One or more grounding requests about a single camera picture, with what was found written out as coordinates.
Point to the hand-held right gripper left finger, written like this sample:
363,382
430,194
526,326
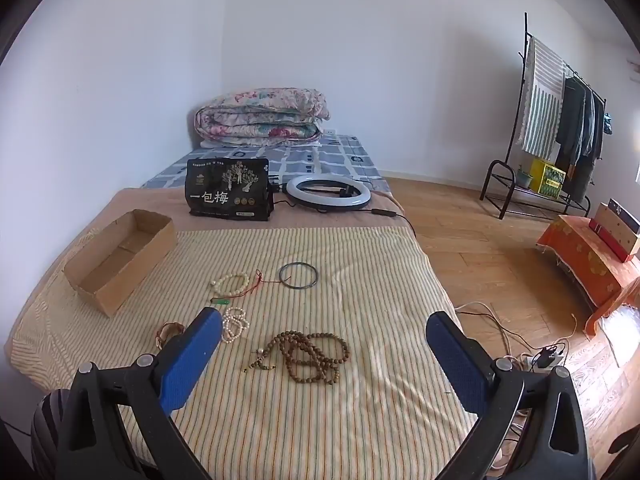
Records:
192,355

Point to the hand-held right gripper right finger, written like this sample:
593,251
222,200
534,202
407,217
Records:
452,355

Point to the red wristband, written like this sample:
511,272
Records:
167,332

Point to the cardboard box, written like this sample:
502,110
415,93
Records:
150,250

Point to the dark thin bangle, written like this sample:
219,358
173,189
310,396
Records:
281,276

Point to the white power strip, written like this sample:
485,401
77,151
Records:
545,362

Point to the striped yellow blanket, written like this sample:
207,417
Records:
350,310

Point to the pinkish brown blanket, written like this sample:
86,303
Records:
150,200

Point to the orange cloth covered table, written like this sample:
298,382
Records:
585,260

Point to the black snack bag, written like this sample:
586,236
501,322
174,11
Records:
227,190

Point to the black metal clothes rack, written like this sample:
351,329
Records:
500,180

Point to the small plant pot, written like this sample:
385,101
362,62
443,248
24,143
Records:
524,177

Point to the yellow box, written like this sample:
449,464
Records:
547,177

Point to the brown and red box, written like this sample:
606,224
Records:
612,232

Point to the blue checked bedsheet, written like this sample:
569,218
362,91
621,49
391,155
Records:
340,155

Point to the folded floral quilt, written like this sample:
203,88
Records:
260,115

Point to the dark hanging clothes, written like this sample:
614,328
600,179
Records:
580,125

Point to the green striped towel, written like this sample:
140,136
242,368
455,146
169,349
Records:
542,105

